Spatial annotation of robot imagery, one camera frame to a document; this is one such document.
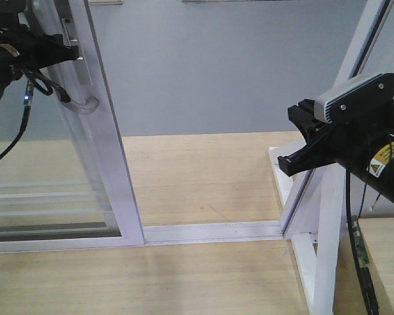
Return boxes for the light wooden block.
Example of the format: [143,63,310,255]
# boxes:
[334,217,394,315]

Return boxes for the light wooden base board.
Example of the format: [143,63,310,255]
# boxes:
[0,131,307,314]

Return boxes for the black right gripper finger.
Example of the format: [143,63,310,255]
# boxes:
[277,126,341,177]
[287,99,325,143]

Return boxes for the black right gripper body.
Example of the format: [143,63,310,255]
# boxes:
[315,98,394,167]

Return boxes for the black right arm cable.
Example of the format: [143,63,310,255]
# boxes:
[345,169,382,315]

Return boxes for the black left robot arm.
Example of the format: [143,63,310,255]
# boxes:
[0,1,79,103]

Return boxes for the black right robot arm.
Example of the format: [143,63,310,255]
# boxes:
[278,99,394,203]

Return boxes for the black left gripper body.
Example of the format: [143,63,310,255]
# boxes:
[0,24,66,72]

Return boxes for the white framed sliding glass door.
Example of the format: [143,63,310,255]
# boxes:
[0,1,144,253]

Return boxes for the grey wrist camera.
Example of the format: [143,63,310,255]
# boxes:
[314,73,394,124]

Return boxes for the grey door handle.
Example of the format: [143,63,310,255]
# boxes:
[61,96,100,115]

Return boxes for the white triangular support bracket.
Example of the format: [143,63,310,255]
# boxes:
[268,140,346,314]

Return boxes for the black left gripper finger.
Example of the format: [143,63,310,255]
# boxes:
[42,34,79,65]

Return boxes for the white fixed door frame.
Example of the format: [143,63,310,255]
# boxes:
[0,0,394,253]

